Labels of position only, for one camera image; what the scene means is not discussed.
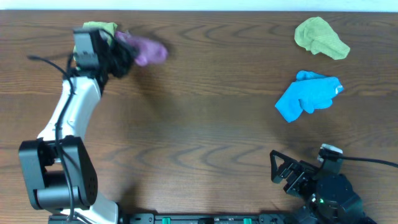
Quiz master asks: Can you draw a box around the purple microfiber cloth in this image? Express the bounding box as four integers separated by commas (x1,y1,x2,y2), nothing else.
115,31,169,67

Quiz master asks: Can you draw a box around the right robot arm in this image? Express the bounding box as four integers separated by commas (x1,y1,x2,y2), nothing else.
270,144,376,224

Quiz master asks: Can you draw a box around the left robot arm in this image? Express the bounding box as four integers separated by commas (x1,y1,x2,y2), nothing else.
19,27,138,223

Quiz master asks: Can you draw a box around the folded green cloth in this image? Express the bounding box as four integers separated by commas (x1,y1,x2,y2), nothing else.
73,24,114,62

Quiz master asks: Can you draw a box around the crumpled blue cloth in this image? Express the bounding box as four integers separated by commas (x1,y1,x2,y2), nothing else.
275,70,344,123

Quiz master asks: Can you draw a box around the crumpled green cloth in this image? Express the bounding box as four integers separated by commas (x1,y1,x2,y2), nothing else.
294,17,350,60

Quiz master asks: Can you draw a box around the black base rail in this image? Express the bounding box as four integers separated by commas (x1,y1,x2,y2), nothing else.
48,212,299,224

